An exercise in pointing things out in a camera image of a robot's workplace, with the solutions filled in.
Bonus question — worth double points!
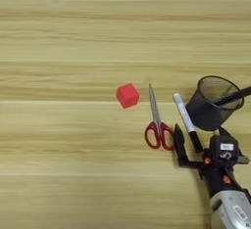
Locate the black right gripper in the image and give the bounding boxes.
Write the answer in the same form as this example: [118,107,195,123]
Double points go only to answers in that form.
[174,123,251,199]

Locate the white marker with black cap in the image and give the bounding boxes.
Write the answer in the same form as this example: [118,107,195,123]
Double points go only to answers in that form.
[173,92,205,154]

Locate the red-handled scissors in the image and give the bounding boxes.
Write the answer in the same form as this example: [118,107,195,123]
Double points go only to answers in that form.
[143,82,176,152]

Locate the red cube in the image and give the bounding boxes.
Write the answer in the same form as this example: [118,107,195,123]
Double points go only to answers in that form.
[115,82,141,110]

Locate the black mesh pen cup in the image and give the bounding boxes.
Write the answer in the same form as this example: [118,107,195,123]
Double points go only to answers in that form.
[184,74,246,132]

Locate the black pen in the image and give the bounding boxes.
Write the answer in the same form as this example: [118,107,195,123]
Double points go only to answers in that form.
[213,86,251,107]

